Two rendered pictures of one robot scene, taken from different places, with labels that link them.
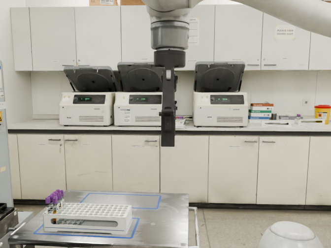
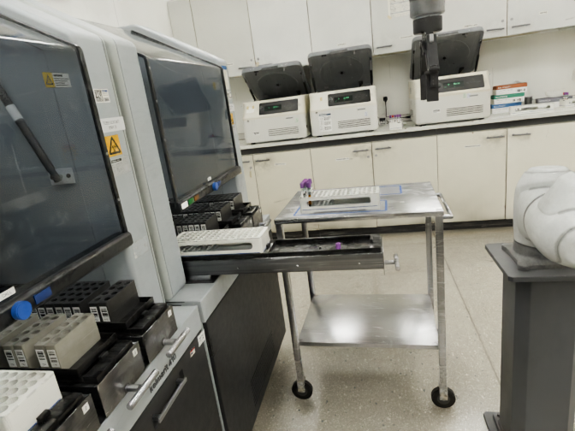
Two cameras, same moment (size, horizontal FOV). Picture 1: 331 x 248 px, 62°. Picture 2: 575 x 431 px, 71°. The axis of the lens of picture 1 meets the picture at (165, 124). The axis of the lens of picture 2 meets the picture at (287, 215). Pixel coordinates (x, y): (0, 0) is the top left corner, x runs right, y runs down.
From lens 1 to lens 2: 60 cm
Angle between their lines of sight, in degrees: 13
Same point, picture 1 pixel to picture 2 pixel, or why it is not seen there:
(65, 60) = (240, 61)
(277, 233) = (533, 171)
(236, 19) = not seen: outside the picture
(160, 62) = (421, 28)
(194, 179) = not seen: hidden behind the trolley
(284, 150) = (545, 144)
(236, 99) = (472, 81)
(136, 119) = (339, 125)
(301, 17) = not seen: outside the picture
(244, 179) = (487, 188)
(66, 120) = (253, 136)
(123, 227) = (376, 202)
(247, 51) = (485, 10)
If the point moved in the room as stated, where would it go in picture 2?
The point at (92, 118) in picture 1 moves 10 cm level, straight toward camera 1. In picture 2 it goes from (285, 131) to (286, 132)
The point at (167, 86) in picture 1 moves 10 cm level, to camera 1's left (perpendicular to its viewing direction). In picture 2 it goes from (431, 48) to (391, 54)
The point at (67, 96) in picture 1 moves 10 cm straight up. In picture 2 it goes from (251, 107) to (249, 95)
